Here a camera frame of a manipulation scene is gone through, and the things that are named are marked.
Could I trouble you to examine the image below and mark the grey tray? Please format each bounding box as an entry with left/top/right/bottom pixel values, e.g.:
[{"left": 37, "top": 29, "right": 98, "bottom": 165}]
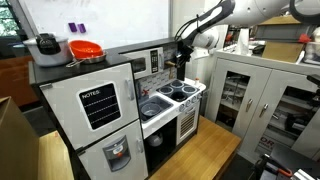
[{"left": 254, "top": 23, "right": 316, "bottom": 44}]

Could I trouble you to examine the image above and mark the white paper towel roll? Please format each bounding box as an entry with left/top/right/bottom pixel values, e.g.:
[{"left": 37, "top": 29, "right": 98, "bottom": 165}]
[{"left": 238, "top": 28, "right": 251, "bottom": 56}]

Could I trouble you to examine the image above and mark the grey toy sink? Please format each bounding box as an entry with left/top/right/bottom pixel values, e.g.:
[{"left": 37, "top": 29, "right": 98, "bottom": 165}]
[{"left": 138, "top": 95, "right": 174, "bottom": 123}]

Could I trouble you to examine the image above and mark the large cardboard box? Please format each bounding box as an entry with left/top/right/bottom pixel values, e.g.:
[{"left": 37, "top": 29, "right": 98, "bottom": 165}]
[{"left": 0, "top": 95, "right": 40, "bottom": 180}]

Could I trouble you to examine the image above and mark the brown cardboard sheet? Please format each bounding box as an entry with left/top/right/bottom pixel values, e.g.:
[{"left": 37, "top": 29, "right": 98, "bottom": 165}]
[{"left": 261, "top": 40, "right": 305, "bottom": 64}]

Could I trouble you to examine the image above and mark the silver frying pan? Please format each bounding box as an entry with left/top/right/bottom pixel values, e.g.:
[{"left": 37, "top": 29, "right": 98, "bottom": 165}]
[{"left": 65, "top": 50, "right": 108, "bottom": 69}]

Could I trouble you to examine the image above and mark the white fridge door with chalkboard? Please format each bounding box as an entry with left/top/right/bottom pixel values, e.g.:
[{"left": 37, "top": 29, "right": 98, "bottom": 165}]
[{"left": 39, "top": 62, "right": 139, "bottom": 151}]

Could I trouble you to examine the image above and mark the toy kitchen set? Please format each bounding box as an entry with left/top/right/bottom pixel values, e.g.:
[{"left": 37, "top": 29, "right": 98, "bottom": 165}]
[{"left": 28, "top": 36, "right": 208, "bottom": 180}]

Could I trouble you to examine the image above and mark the white cabinet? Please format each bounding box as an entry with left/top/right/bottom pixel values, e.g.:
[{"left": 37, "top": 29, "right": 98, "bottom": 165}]
[{"left": 203, "top": 49, "right": 320, "bottom": 164}]

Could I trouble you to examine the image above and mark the orange tool handle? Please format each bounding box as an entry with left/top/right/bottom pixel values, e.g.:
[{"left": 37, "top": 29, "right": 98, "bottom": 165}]
[{"left": 278, "top": 168, "right": 294, "bottom": 178}]

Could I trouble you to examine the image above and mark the cabinet door with glass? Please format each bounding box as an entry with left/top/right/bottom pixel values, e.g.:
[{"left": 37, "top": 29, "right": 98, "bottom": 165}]
[
  {"left": 205, "top": 58, "right": 273, "bottom": 139},
  {"left": 237, "top": 68, "right": 320, "bottom": 164}
]

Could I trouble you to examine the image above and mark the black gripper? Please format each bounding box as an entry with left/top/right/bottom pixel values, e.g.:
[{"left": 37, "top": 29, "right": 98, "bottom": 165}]
[{"left": 175, "top": 40, "right": 195, "bottom": 70}]

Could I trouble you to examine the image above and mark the orange strainer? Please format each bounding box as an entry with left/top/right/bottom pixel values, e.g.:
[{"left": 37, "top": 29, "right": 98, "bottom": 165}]
[{"left": 68, "top": 39, "right": 105, "bottom": 60}]

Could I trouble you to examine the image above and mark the red plastic item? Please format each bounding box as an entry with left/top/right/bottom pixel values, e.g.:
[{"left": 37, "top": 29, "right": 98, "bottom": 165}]
[{"left": 298, "top": 33, "right": 313, "bottom": 44}]

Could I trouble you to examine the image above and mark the thick black cable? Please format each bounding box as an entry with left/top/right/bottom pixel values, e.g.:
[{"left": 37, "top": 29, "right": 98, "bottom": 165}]
[{"left": 289, "top": 0, "right": 320, "bottom": 26}]

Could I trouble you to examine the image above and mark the whiteboard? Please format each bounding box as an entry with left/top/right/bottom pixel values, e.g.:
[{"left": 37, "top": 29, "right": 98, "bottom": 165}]
[{"left": 18, "top": 0, "right": 172, "bottom": 51}]

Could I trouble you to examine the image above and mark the toy microwave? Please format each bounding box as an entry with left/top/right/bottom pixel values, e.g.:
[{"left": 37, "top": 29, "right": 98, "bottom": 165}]
[{"left": 121, "top": 46, "right": 165, "bottom": 80}]

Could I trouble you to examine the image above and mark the wooden side table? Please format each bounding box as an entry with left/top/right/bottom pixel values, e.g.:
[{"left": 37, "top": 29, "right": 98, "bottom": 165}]
[{"left": 37, "top": 130, "right": 75, "bottom": 180}]

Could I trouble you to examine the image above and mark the round pot under sink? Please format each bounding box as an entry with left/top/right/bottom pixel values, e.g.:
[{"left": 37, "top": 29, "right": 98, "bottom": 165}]
[{"left": 146, "top": 131, "right": 164, "bottom": 148}]

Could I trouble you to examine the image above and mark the wooden platform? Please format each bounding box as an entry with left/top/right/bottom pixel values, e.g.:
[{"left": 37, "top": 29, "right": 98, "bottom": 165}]
[{"left": 148, "top": 115, "right": 242, "bottom": 180}]

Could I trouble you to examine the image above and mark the wooden spoon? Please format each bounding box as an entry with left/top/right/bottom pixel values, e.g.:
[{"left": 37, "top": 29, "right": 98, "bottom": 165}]
[{"left": 164, "top": 60, "right": 178, "bottom": 80}]

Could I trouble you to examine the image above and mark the white fridge door with dispenser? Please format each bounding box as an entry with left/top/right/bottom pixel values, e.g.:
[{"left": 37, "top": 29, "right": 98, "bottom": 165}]
[{"left": 77, "top": 119, "right": 149, "bottom": 180}]

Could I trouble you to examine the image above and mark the grey bowl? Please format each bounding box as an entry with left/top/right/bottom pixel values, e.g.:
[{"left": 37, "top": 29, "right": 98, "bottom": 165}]
[{"left": 140, "top": 102, "right": 163, "bottom": 118}]

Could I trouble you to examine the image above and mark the silver pot with black lid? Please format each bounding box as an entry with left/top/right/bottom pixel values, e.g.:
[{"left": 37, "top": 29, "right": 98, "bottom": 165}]
[{"left": 22, "top": 32, "right": 74, "bottom": 68}]

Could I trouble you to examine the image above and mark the white toy oven door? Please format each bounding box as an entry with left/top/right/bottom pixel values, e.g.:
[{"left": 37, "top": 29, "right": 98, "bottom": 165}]
[{"left": 175, "top": 101, "right": 201, "bottom": 146}]

